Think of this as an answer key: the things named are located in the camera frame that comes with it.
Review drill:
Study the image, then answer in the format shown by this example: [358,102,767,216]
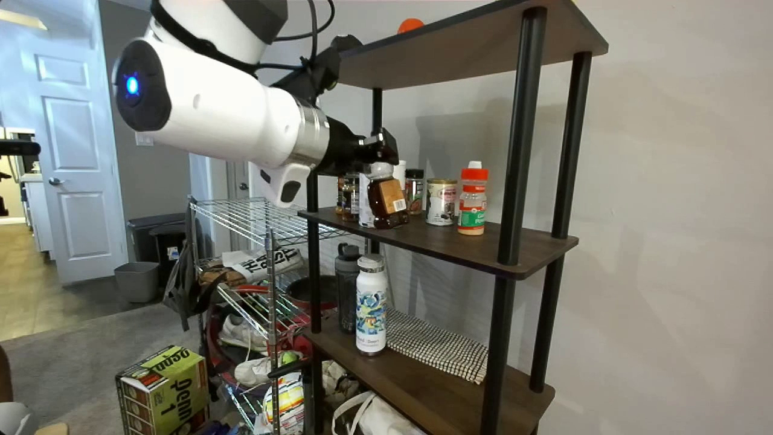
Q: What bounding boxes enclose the white mesh shelf mat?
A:
[383,310,489,386]

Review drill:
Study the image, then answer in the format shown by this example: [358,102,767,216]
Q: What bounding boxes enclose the black round bowl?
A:
[284,273,344,312]

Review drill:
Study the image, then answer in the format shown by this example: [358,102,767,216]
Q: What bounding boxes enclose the dark grey tumbler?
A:
[333,241,361,334]

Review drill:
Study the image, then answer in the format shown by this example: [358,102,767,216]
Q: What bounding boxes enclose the dark wooden shelf unit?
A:
[297,0,610,435]

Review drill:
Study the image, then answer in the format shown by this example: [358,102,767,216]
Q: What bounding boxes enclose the small orange ball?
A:
[395,15,426,36]

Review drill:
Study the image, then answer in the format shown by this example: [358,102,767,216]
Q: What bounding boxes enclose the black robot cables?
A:
[147,0,341,74]

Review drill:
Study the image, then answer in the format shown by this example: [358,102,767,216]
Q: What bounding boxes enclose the green yellow drinks carton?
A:
[116,344,213,435]

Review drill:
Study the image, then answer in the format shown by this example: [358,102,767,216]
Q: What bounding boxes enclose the pale blue panelled door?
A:
[30,8,131,288]

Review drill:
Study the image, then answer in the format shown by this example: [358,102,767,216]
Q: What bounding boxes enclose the small grey bin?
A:
[114,258,164,308]

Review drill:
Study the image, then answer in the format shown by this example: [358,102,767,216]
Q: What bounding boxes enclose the black camera bar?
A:
[0,138,42,160]

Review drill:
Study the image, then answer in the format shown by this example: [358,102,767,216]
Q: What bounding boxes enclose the black bin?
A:
[127,211,191,268]

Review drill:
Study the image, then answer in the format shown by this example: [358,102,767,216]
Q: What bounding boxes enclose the red lid spice shaker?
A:
[455,160,493,239]

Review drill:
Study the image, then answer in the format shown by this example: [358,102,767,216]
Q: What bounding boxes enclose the glass spice jar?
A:
[404,166,426,217]

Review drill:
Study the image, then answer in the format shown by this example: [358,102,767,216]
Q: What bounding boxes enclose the white floral water bottle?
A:
[353,254,389,357]

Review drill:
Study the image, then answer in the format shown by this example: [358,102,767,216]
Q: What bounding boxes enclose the dark brown sauce bottle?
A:
[366,176,410,233]

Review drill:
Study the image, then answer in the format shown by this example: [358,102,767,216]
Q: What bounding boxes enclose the white plastic bag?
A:
[327,389,430,435]

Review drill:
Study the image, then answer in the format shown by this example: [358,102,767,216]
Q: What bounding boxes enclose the chrome wire rack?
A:
[185,192,341,435]

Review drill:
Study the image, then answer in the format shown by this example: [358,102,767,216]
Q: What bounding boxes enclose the white printed bag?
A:
[219,244,308,286]

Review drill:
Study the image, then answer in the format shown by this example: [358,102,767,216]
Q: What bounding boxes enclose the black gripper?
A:
[321,118,404,176]

